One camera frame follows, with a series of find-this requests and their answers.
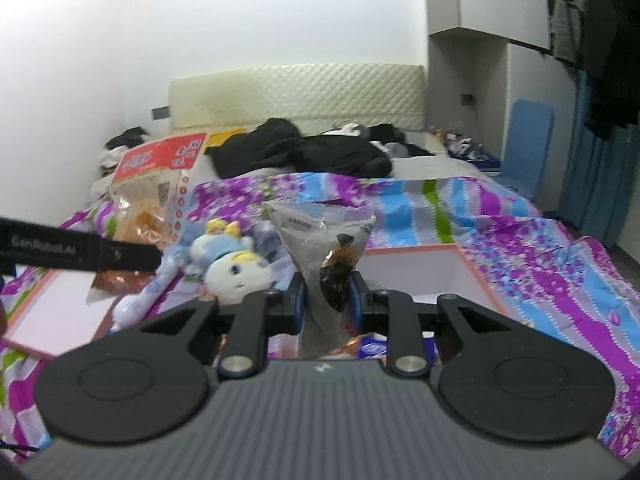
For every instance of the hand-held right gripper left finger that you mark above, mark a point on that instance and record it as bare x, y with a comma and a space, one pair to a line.
298, 302

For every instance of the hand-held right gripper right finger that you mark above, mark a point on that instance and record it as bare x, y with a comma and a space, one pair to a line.
356, 302

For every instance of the grey clear snack packet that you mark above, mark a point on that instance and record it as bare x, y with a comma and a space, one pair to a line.
312, 240

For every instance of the pink cardboard box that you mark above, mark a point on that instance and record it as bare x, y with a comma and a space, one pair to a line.
415, 275

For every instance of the red-topped clear snack bag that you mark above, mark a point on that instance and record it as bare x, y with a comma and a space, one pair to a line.
145, 210

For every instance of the orange snack packet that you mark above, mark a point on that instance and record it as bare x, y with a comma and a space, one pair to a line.
351, 346

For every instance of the blue snack packet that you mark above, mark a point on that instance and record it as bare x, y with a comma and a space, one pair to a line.
374, 349

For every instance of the white and blue plush toy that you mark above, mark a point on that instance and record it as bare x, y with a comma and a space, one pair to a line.
230, 270

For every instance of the white blue printed bottle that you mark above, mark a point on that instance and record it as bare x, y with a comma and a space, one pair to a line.
137, 302

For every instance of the small dark clothes heap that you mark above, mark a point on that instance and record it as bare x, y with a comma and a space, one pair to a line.
125, 142

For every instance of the black clothes pile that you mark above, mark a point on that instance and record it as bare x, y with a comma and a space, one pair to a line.
300, 152

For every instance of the purple floral bed sheet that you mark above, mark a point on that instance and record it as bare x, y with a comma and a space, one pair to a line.
525, 260

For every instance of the cream padded headboard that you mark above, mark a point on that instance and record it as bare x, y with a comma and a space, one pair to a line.
300, 95

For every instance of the blue chair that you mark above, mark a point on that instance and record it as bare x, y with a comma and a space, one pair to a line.
527, 145

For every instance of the blue curtain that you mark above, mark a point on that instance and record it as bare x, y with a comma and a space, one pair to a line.
595, 180

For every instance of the grey hanging jacket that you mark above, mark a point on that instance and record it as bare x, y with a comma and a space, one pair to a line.
567, 10

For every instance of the black hanging clothes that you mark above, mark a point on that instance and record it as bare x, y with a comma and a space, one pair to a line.
612, 45

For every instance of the grey wall socket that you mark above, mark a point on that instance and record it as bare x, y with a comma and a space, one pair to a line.
160, 113

